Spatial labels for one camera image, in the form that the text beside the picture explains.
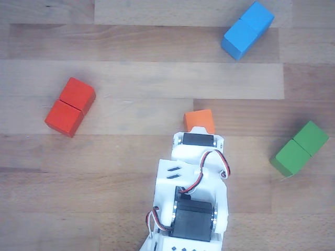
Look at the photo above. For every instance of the small orange cube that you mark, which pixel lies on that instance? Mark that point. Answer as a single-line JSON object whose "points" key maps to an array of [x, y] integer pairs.
{"points": [[198, 119]]}

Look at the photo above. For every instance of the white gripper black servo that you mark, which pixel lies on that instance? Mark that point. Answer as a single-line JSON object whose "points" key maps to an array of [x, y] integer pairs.
{"points": [[198, 138]]}

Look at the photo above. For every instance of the blue long block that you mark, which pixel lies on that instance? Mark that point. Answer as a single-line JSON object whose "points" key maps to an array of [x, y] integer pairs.
{"points": [[247, 31]]}

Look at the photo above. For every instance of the red long block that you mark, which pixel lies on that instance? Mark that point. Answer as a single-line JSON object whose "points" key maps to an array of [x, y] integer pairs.
{"points": [[69, 109]]}

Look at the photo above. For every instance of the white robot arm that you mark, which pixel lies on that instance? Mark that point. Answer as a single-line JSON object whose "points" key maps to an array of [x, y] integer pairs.
{"points": [[167, 188]]}

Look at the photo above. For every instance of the green long block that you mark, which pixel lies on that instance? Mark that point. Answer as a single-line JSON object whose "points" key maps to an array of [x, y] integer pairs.
{"points": [[301, 149]]}

